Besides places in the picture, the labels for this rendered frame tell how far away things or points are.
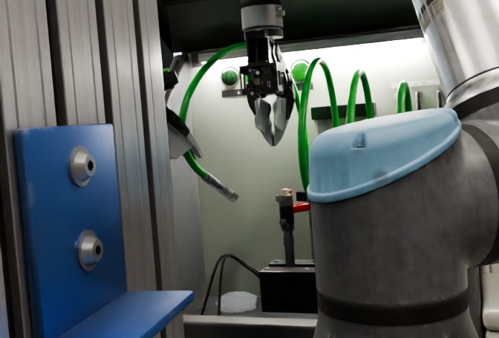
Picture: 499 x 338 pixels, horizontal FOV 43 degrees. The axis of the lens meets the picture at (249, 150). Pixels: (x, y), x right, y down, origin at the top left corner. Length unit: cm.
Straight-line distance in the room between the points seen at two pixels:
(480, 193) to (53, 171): 31
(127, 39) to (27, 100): 10
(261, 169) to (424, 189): 111
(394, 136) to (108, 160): 22
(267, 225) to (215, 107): 32
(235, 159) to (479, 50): 106
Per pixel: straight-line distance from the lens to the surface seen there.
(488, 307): 99
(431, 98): 146
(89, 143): 29
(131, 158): 35
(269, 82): 112
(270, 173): 154
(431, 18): 61
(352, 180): 45
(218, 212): 160
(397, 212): 45
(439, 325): 48
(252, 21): 115
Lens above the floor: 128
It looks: 3 degrees down
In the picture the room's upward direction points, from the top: 4 degrees counter-clockwise
